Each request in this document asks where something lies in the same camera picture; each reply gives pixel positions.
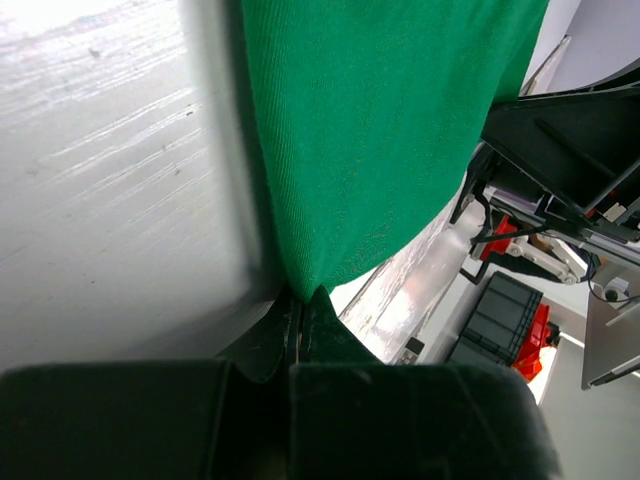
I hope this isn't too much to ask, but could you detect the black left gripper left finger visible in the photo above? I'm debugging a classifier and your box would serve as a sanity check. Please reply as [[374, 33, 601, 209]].
[[217, 292, 303, 384]]

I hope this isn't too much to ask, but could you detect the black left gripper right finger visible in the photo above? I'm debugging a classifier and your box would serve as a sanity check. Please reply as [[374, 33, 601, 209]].
[[297, 287, 381, 364]]

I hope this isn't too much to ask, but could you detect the green t-shirt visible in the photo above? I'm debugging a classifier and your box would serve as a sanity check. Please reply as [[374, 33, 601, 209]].
[[242, 1, 547, 300]]

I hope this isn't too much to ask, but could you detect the black plastic crate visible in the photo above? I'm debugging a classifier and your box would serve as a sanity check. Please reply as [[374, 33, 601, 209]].
[[446, 272, 543, 367]]

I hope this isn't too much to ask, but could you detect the red object beside crate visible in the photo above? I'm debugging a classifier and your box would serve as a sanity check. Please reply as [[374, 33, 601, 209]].
[[512, 303, 560, 383]]

